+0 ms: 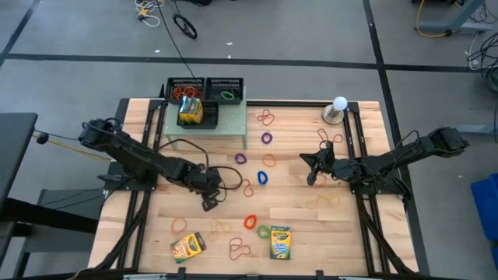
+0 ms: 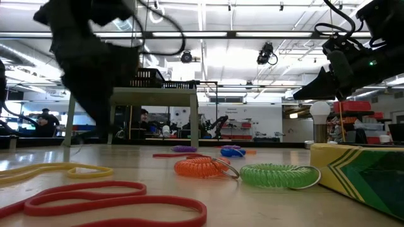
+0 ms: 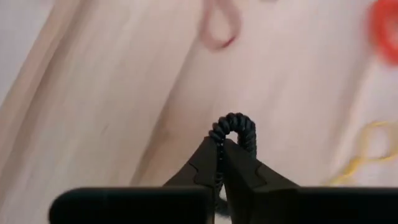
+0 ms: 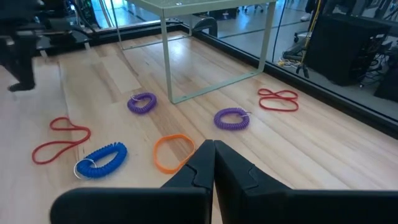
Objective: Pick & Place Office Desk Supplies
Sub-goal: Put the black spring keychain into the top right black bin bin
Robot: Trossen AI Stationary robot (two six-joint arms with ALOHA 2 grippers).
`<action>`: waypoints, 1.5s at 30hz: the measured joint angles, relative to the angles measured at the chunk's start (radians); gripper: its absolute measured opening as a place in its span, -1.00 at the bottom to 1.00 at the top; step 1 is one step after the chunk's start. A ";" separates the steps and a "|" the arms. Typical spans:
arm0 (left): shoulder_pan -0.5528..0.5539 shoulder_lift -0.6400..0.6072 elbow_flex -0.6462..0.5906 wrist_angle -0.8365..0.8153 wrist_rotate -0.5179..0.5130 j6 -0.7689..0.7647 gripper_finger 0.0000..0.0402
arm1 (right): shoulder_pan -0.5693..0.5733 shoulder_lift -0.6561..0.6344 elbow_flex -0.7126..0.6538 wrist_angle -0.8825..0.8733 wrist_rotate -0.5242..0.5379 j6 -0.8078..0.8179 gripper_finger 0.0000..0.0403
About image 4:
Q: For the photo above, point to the green perforated metal shelf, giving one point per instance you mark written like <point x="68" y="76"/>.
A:
<point x="167" y="62"/>

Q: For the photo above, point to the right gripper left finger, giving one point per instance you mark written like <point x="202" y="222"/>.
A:
<point x="186" y="202"/>

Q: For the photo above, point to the blue coil wrist band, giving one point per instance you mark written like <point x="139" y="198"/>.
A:
<point x="119" y="154"/>

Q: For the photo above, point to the red rubber band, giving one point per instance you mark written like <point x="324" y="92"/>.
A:
<point x="89" y="136"/>
<point x="280" y="109"/>

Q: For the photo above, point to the purple coil wrist band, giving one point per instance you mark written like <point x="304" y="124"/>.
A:
<point x="130" y="105"/>
<point x="231" y="126"/>

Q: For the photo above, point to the black rounded panel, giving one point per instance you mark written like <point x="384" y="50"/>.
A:
<point x="206" y="25"/>

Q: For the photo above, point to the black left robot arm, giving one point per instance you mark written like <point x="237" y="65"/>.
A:
<point x="18" y="15"/>

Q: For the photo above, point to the black equipment cabinet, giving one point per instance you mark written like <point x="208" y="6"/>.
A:
<point x="342" y="49"/>

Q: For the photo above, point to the orange rubber band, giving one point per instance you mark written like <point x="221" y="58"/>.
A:
<point x="155" y="155"/>

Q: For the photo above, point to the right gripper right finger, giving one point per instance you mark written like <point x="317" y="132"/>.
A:
<point x="264" y="205"/>

